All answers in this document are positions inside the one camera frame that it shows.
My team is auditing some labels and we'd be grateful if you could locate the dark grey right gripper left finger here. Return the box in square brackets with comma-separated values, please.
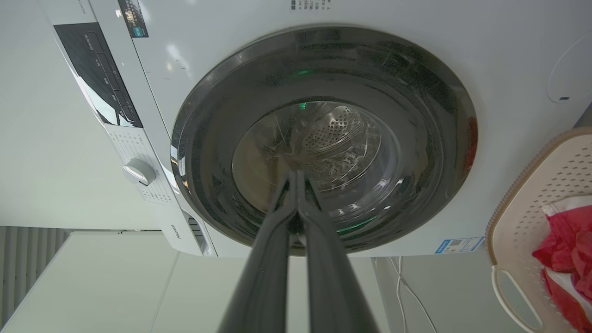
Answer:
[217, 170, 297, 333]

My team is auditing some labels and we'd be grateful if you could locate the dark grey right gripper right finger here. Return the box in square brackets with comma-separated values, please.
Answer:
[296, 170, 380, 333]

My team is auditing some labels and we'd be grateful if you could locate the beige perforated laundry basket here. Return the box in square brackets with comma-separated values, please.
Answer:
[485, 128, 592, 333]

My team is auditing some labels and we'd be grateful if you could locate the blue energy label sticker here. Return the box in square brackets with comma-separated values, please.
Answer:
[435, 237, 485, 254]

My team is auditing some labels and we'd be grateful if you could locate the round dark glass washer door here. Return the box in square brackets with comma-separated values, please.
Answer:
[170, 26, 478, 256]

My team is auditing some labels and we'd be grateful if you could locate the silver washer control knob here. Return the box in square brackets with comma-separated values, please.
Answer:
[123, 159, 157, 186]

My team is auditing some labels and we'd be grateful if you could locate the red and white garment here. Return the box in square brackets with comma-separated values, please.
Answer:
[532, 195, 592, 333]

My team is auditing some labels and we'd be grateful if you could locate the white front-load washing machine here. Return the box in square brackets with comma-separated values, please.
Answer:
[39, 0, 592, 258]

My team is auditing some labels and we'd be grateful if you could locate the white power cable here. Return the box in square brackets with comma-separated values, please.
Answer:
[389, 257, 438, 333]

